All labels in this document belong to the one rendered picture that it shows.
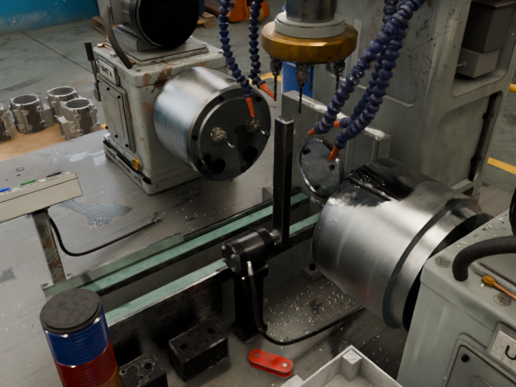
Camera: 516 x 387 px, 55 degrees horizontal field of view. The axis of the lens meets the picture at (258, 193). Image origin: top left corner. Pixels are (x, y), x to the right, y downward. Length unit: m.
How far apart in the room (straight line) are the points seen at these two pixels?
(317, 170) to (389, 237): 0.41
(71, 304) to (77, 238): 0.80
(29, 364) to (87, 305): 0.55
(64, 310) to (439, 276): 0.44
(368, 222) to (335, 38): 0.34
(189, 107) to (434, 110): 0.53
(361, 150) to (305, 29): 0.28
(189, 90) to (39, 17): 5.50
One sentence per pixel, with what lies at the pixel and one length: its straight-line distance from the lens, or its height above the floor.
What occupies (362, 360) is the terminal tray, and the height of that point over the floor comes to 1.14.
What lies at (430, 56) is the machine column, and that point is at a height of 1.29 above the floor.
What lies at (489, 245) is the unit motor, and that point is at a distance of 0.58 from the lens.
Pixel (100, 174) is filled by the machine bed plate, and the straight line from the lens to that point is 1.59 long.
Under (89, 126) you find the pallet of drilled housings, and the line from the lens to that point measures 3.32.
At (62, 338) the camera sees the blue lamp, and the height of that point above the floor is 1.21.
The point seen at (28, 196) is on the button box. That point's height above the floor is 1.06.
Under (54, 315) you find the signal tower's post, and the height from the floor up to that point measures 1.22.
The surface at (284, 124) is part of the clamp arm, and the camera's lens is 0.79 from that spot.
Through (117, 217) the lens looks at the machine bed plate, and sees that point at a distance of 1.39.
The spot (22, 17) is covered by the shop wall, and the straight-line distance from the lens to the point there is 6.59.
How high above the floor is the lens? 1.59
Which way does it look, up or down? 33 degrees down
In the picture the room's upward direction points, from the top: straight up
